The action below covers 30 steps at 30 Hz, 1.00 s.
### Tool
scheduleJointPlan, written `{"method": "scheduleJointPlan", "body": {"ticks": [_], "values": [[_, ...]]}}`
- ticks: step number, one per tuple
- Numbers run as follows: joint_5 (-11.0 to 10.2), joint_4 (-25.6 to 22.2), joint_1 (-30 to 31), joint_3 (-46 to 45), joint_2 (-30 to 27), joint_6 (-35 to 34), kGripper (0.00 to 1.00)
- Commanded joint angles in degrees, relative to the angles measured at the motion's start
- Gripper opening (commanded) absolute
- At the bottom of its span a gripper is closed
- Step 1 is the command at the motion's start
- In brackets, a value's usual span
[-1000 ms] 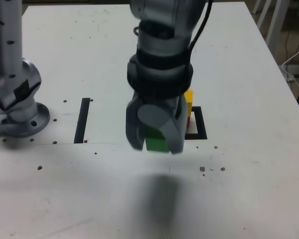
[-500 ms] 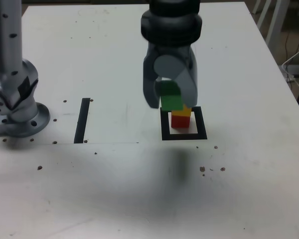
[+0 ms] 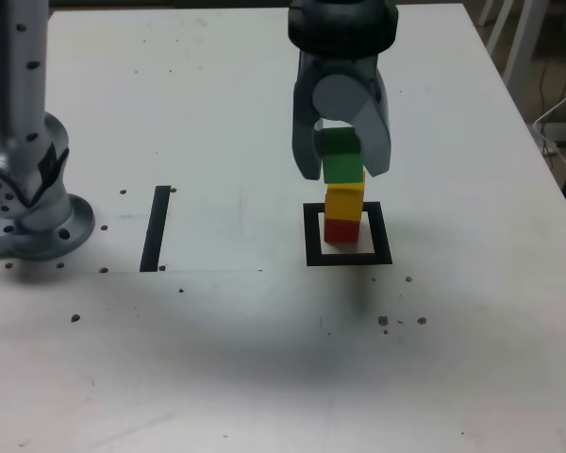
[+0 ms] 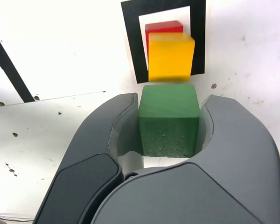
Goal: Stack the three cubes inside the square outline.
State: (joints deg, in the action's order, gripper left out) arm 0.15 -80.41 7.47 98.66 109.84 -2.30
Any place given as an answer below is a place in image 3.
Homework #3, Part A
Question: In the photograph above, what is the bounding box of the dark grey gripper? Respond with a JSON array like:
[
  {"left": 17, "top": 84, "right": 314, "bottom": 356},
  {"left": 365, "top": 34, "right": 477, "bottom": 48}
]
[{"left": 291, "top": 46, "right": 392, "bottom": 181}]

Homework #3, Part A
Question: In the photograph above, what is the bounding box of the green wooden cube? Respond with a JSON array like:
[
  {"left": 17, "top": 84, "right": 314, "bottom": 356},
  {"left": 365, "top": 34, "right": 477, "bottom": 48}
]
[{"left": 314, "top": 126, "right": 365, "bottom": 185}]

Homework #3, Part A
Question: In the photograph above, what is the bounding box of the yellow wooden cube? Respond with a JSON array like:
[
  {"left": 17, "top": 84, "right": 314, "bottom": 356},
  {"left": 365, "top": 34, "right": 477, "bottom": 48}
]
[{"left": 325, "top": 172, "right": 367, "bottom": 223}]

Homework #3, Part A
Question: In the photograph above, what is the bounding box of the red wooden cube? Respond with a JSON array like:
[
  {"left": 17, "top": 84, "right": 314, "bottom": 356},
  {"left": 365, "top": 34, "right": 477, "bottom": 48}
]
[{"left": 324, "top": 216, "right": 360, "bottom": 244}]

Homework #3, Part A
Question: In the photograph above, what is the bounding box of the black tape square outline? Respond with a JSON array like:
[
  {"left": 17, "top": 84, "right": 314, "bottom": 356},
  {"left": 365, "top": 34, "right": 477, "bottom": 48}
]
[{"left": 302, "top": 201, "right": 393, "bottom": 268}]

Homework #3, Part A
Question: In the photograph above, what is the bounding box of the thin white furniture leg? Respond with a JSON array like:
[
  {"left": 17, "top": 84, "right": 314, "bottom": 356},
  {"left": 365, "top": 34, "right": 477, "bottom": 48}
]
[
  {"left": 475, "top": 0, "right": 497, "bottom": 27},
  {"left": 486, "top": 0, "right": 514, "bottom": 53}
]

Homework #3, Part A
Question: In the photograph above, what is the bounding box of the black tape strip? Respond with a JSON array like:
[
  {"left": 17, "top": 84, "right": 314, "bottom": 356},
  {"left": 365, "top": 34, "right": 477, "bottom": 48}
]
[{"left": 140, "top": 185, "right": 173, "bottom": 274}]

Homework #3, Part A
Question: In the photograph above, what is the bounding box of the thick white furniture leg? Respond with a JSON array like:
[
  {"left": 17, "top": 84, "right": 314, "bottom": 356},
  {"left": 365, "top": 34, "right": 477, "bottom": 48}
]
[{"left": 503, "top": 0, "right": 548, "bottom": 93}]

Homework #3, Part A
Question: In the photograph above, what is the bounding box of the white cable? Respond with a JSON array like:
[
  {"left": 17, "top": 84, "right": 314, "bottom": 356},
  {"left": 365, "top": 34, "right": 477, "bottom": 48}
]
[{"left": 531, "top": 77, "right": 566, "bottom": 176}]

